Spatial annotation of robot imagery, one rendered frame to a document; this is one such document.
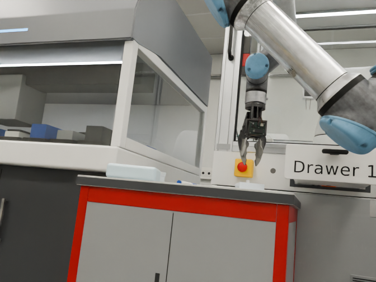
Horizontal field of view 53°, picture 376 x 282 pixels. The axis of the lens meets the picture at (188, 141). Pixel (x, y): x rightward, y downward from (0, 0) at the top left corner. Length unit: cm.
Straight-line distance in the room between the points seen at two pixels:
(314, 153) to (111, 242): 67
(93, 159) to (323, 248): 96
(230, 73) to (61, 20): 80
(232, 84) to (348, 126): 96
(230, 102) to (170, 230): 79
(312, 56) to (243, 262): 51
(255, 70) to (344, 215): 67
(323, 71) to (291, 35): 10
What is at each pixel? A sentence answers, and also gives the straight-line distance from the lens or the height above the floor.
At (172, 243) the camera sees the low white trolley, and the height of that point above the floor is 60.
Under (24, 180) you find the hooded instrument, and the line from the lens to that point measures 184.
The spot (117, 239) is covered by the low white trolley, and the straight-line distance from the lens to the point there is 110.
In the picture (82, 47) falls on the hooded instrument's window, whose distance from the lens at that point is 176.
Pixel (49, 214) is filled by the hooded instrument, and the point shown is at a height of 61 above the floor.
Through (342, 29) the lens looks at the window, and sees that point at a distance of 175.
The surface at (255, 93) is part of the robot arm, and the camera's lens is 133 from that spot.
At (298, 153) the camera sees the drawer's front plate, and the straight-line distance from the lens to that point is 123.
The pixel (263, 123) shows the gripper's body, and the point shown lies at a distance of 129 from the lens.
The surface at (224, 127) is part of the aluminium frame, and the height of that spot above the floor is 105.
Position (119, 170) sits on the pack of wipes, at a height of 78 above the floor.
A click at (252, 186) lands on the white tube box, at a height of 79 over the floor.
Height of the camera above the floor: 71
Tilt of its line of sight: 9 degrees up
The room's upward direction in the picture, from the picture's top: 6 degrees clockwise
